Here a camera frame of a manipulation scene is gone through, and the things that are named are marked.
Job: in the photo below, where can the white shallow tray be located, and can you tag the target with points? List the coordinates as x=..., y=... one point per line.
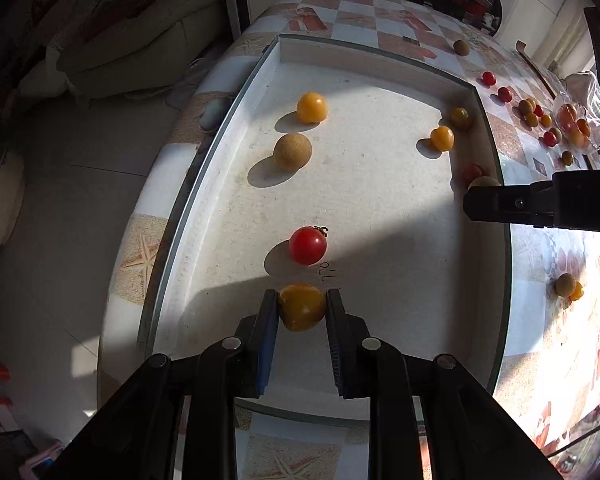
x=380, y=260

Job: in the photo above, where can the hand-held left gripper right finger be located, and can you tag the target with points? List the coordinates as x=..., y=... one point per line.
x=336, y=355

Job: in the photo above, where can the pink cloth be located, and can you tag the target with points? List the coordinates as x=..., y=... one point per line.
x=580, y=82

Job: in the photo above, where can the red cherry tomato with stem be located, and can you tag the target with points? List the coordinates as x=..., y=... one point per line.
x=307, y=245

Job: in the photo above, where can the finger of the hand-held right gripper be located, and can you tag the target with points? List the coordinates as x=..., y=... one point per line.
x=510, y=203

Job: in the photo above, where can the large tan longan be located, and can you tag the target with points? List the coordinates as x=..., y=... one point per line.
x=292, y=151
x=484, y=182

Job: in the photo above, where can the yellow orange cherry tomato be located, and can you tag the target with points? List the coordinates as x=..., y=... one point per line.
x=302, y=306

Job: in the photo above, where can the cream cushion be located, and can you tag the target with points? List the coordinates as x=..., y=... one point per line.
x=0, y=200

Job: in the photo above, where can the pink plastic item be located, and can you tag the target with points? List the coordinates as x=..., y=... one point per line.
x=40, y=460

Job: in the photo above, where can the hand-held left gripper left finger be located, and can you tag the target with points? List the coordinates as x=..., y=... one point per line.
x=267, y=355

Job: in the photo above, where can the small grey object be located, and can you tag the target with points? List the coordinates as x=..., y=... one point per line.
x=212, y=112

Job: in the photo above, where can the clear glass bowl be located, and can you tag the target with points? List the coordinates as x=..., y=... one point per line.
x=575, y=125

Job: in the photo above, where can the cream sofa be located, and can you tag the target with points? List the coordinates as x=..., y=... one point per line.
x=145, y=35

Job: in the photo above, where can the long wooden board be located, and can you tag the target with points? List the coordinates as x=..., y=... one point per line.
x=535, y=67

